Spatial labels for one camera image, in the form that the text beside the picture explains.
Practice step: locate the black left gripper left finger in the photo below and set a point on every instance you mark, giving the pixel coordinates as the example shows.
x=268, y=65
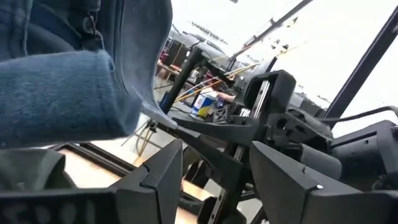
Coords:
x=93, y=208

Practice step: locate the black metal bar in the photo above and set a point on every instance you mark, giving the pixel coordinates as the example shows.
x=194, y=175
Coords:
x=183, y=77

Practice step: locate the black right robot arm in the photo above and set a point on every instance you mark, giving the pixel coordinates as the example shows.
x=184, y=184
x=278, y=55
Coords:
x=363, y=149

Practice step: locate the person's hand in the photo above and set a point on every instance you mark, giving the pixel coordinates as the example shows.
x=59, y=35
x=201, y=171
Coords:
x=225, y=96

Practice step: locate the blue yellow white package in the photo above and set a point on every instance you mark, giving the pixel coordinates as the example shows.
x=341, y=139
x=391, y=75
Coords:
x=202, y=104

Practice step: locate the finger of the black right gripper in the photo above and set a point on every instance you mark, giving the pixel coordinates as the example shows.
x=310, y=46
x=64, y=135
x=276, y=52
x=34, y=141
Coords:
x=230, y=130
x=224, y=168

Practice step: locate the thin yellow rod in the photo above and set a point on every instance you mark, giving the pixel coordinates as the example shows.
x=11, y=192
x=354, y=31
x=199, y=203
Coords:
x=205, y=88
x=224, y=77

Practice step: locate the black metal frame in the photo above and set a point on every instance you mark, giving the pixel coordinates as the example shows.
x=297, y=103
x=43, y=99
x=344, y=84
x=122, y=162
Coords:
x=367, y=62

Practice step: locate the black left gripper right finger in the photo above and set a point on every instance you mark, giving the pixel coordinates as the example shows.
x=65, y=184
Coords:
x=295, y=199

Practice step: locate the black cross-braced bracket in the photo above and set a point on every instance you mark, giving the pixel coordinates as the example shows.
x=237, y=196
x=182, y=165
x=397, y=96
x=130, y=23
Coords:
x=220, y=114

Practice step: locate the navy blue knit hat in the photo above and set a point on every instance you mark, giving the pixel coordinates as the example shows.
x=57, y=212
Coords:
x=62, y=99

